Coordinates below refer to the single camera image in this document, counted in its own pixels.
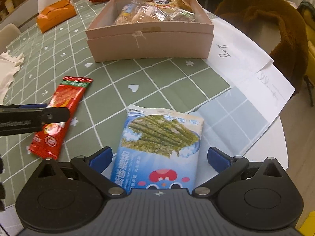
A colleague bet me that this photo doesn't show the long red snack packet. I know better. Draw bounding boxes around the long red snack packet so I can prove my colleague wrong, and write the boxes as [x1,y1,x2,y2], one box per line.
[29,76,93,159]

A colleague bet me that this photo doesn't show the blue seaweed snack packet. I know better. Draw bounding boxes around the blue seaweed snack packet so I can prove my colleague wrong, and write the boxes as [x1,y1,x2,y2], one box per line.
[110,105,204,192]

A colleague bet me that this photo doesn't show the clear waffle cookie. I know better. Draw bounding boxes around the clear waffle cookie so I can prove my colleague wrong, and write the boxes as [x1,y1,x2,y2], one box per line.
[131,5,168,23]

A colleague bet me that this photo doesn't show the small clear candy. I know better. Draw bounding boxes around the small clear candy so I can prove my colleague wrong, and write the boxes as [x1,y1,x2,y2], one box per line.
[168,8,196,22]

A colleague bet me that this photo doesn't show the yellow panda snack packet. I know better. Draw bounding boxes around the yellow panda snack packet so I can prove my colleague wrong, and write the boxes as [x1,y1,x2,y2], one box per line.
[145,0,194,14]

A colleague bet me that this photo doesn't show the clear egg roll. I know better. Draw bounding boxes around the clear egg roll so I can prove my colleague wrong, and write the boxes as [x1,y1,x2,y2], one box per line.
[114,2,139,25]

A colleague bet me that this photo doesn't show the green checkered table mat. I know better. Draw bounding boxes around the green checkered table mat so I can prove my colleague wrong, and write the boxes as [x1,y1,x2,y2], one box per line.
[0,0,271,207]

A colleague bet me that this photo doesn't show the white cloth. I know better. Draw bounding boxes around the white cloth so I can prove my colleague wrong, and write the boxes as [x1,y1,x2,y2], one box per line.
[0,52,25,104]

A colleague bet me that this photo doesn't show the white dining chair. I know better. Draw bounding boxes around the white dining chair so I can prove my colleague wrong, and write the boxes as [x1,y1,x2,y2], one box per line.
[0,23,21,53]

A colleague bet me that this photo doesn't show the orange tissue box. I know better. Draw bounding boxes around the orange tissue box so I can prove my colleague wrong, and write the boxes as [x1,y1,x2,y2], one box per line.
[36,0,77,34]

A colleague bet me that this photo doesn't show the white paper sheets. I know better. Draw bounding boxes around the white paper sheets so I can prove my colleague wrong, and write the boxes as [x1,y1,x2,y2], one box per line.
[206,12,295,123]

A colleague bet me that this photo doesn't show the beige chair with coat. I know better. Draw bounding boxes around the beige chair with coat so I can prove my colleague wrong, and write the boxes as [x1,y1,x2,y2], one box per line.
[248,19,281,54]

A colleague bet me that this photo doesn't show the pink cardboard box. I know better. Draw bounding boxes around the pink cardboard box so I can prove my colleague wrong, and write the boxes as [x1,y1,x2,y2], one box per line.
[85,0,214,62]

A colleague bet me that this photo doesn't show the yellow jacket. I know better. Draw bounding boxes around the yellow jacket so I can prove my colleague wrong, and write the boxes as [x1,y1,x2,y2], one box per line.
[297,0,315,84]

